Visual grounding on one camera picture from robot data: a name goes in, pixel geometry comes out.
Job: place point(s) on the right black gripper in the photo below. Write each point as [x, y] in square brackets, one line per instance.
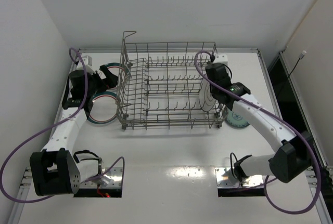
[217, 89]

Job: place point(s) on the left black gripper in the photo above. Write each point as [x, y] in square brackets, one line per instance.
[103, 81]

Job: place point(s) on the white plate with grey pattern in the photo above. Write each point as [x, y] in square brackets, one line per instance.
[206, 100]

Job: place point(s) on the green blue floral plate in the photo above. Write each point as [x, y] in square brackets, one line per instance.
[235, 120]

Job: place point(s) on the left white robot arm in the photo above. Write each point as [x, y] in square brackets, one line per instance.
[56, 169]

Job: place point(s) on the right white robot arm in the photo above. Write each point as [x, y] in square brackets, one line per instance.
[291, 155]

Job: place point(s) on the far green red rimmed plate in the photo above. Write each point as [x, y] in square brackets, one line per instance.
[118, 70]

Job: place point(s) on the green red rimmed plate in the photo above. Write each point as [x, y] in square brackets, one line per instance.
[118, 70]
[104, 109]

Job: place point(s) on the near green red rimmed plate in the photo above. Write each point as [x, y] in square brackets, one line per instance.
[104, 109]

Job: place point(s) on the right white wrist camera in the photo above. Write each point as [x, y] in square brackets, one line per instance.
[220, 58]

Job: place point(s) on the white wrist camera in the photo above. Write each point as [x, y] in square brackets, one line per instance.
[220, 58]
[87, 64]

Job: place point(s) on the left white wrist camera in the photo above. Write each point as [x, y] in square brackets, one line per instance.
[87, 64]

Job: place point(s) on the grey wire dish rack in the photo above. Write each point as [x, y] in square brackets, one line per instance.
[162, 89]

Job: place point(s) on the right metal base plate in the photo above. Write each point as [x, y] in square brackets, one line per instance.
[225, 180]

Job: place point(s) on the metal base plate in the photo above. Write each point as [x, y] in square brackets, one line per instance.
[225, 180]
[111, 180]

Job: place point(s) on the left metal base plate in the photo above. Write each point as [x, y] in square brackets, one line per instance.
[111, 180]

